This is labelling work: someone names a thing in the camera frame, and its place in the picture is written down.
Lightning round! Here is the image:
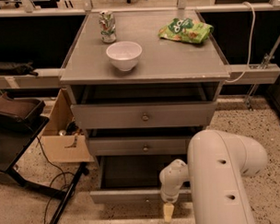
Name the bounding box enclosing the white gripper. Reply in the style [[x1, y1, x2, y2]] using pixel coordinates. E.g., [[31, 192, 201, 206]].
[[158, 159, 190, 223]]

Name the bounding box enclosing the grey bottom drawer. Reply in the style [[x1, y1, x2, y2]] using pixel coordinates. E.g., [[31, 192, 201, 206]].
[[90, 154, 187, 204]]

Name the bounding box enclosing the grey drawer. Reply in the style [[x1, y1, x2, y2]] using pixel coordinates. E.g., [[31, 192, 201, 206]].
[[87, 136, 191, 156], [72, 102, 217, 130], [90, 154, 187, 204]]

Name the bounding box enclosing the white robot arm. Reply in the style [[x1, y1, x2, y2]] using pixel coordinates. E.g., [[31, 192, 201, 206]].
[[158, 130, 268, 224]]

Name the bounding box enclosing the grey middle drawer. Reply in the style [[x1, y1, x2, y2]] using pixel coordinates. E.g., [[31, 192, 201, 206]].
[[87, 136, 191, 156]]

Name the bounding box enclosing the grey drawer cabinet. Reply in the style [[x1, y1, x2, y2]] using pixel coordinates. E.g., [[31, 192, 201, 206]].
[[56, 6, 234, 182]]

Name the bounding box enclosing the grey top drawer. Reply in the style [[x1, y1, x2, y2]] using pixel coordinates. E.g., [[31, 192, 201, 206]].
[[72, 102, 217, 130]]

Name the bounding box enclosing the open cardboard box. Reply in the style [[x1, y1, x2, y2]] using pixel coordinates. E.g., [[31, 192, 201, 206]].
[[41, 88, 94, 163]]

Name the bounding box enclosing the white ceramic bowl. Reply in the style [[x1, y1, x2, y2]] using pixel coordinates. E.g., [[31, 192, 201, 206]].
[[106, 41, 143, 71]]

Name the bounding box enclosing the black rolling stand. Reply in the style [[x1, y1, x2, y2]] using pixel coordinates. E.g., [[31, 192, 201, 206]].
[[0, 92, 88, 224]]

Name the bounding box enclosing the green snack bag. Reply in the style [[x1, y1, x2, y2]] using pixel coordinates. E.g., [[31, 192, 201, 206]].
[[158, 18, 214, 44]]

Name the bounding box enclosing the green patterned drink can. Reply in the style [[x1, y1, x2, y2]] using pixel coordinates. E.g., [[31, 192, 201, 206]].
[[99, 11, 116, 43]]

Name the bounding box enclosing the black floor cable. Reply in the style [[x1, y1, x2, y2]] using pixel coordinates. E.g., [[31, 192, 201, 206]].
[[35, 134, 77, 224]]

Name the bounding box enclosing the metal rail frame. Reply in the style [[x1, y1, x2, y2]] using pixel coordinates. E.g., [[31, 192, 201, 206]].
[[0, 0, 280, 95]]

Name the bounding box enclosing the black object on rail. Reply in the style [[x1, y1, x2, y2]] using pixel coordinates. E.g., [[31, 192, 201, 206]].
[[0, 62, 38, 76]]

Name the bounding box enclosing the white hanging cable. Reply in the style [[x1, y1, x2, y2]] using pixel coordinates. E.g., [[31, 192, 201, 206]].
[[221, 1, 259, 84]]

